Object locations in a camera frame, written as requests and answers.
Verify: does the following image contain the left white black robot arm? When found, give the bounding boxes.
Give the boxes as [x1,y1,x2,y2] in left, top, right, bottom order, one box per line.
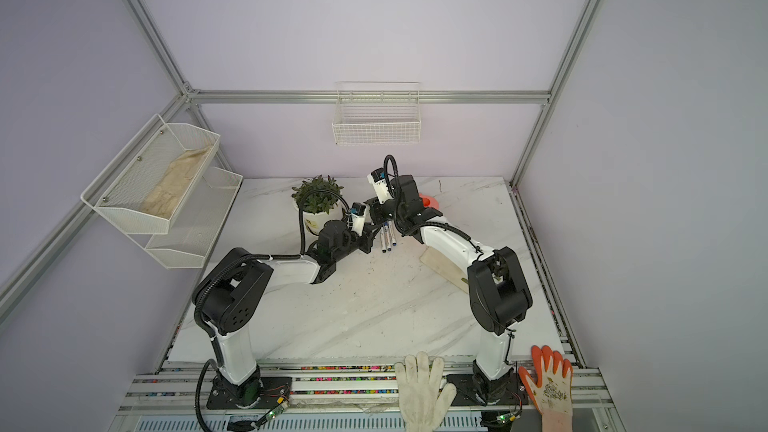
[192,220,381,386]

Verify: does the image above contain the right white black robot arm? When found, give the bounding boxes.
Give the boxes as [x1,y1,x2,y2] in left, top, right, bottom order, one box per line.
[366,168,533,405]

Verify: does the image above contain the pink plastic watering can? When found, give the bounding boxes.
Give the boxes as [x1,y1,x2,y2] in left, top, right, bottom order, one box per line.
[420,194,436,207]

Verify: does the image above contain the green potted plant white pot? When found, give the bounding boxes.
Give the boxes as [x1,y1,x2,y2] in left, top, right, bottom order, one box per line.
[292,175,343,235]

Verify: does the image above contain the white knit glove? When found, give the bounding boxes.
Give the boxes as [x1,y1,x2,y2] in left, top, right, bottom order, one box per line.
[395,351,457,432]

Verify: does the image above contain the beige cloth in shelf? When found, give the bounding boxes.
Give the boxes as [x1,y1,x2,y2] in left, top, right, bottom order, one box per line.
[140,146,211,219]

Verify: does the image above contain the white mesh two-tier shelf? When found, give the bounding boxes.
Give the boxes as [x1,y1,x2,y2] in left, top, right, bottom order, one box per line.
[81,115,243,269]

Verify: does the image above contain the orange white work glove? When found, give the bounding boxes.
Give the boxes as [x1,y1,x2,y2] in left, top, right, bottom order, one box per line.
[518,346,573,432]

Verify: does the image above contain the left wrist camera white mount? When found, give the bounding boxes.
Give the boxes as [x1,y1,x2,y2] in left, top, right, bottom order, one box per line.
[348,202,368,237]

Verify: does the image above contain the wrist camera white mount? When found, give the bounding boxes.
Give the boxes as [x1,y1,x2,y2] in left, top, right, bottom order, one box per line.
[348,202,368,237]
[367,168,393,204]

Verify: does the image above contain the right black corrugated cable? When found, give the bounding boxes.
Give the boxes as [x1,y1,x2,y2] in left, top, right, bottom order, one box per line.
[383,154,404,226]

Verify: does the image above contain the black corrugated cable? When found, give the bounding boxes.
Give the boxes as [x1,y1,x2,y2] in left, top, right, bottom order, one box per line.
[383,154,404,226]
[193,187,352,432]

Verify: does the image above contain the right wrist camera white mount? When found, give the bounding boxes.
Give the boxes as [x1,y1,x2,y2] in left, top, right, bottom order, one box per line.
[367,168,393,204]

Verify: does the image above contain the left black corrugated cable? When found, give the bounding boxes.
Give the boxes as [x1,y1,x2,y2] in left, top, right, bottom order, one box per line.
[193,187,352,432]

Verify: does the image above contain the white wire wall basket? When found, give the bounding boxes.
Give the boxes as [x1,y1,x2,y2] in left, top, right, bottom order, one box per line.
[332,81,422,146]

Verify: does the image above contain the aluminium frame corner post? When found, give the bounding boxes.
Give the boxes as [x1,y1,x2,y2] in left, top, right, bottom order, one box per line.
[510,0,604,188]

